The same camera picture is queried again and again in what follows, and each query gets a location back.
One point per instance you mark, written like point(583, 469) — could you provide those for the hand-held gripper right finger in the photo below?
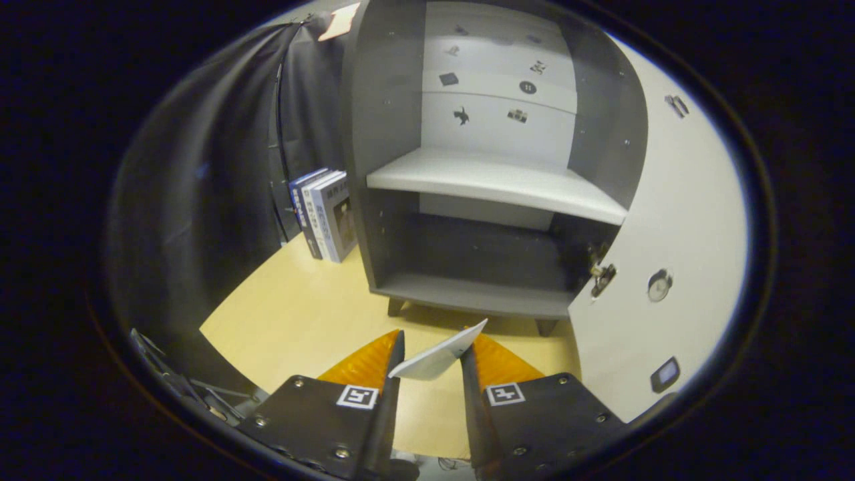
point(477, 427)

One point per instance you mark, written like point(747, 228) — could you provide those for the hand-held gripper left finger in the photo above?
point(384, 427)

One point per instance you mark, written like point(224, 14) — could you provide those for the blue white cosmetic tube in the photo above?
point(434, 357)

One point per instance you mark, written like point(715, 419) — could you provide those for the grey cover book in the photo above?
point(340, 224)

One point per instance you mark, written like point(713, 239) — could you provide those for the white spine book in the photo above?
point(316, 220)

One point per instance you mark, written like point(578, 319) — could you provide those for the dark blue book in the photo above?
point(302, 214)

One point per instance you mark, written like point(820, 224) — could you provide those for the white cabinet shelf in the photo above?
point(494, 180)

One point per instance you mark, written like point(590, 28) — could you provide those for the dark grey cabinet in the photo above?
point(387, 100)

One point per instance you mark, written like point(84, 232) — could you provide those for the dark metal frame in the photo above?
point(194, 391)

